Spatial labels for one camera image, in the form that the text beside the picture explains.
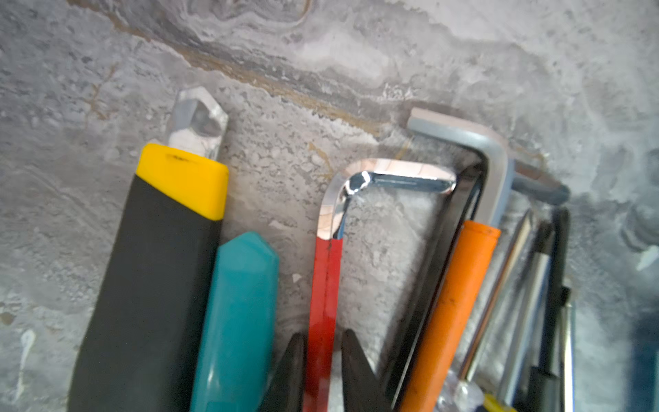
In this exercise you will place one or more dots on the black hex key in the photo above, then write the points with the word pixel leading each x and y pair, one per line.
pixel 428 281

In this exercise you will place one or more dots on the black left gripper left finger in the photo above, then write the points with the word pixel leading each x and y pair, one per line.
pixel 286 388

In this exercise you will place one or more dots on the teal handled tool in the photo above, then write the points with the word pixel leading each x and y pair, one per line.
pixel 234 357

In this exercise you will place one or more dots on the red hex key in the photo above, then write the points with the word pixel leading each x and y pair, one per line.
pixel 346 183

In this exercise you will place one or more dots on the orange hex key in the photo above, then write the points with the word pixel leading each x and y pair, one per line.
pixel 472 255

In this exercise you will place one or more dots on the black yellow utility knife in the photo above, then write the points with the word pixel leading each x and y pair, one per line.
pixel 140 350

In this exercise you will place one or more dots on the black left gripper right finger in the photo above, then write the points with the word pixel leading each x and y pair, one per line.
pixel 361 390

